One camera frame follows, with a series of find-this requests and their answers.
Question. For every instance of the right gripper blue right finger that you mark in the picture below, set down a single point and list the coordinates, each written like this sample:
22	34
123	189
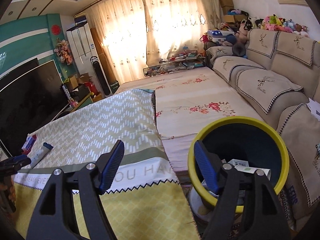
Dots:
209	165

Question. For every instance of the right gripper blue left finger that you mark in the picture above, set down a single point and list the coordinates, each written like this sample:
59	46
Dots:
108	165

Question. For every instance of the blue white toothpaste tube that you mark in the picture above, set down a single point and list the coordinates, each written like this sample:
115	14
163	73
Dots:
40	154

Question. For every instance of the green tea box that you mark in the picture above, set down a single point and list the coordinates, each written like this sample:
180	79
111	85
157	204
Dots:
243	166

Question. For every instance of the yellow rimmed black trash bin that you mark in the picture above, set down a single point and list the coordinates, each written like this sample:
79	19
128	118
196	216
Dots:
242	138

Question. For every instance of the blue card box on red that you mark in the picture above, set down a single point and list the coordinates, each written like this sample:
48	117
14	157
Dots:
27	146

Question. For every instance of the yellow green tablecloth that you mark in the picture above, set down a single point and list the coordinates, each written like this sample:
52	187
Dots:
59	199

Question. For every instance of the floral beige bed sheet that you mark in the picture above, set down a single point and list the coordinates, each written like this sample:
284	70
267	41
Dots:
186	102

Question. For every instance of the large black television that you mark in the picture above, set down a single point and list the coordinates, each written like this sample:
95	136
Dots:
31	97

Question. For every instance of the red fire extinguisher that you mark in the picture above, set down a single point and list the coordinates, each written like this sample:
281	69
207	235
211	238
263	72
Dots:
90	85

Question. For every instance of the black tower fan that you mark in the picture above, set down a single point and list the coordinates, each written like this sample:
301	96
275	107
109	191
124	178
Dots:
100	76

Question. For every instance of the low glass table with books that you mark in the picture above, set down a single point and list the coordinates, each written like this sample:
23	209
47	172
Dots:
182	62

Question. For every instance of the beige sofa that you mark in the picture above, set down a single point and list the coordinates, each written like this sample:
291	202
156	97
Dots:
279	77

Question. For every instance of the artificial flower bouquet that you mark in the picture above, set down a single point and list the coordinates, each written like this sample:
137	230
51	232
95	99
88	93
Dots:
63	51

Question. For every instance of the cream embroidered curtains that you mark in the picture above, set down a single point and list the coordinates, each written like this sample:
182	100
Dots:
135	34

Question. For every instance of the pile of plush toys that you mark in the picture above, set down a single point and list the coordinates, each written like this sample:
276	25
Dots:
269	23

